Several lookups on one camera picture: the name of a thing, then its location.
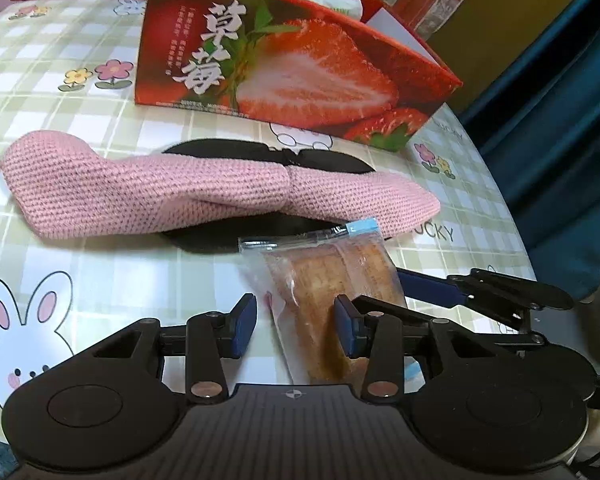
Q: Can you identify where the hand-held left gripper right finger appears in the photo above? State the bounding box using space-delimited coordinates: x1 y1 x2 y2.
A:
334 294 512 404

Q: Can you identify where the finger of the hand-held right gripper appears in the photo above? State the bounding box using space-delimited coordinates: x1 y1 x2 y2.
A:
472 305 549 347
396 268 576 312

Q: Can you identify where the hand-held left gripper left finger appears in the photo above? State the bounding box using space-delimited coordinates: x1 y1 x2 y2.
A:
95 293 259 404

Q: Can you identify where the bread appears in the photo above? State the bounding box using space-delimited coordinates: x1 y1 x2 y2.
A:
238 218 409 384

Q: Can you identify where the red strawberry cardboard box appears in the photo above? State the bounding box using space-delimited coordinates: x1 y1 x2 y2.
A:
134 0 464 154

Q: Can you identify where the black cloth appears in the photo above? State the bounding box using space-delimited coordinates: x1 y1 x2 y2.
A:
159 138 377 255

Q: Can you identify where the teal curtain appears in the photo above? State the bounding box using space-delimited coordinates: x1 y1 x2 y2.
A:
455 0 600 302

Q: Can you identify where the pink knitted hat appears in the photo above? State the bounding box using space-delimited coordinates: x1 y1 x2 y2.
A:
0 130 442 241

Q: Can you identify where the white packet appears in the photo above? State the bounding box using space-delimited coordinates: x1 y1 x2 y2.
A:
299 0 365 20

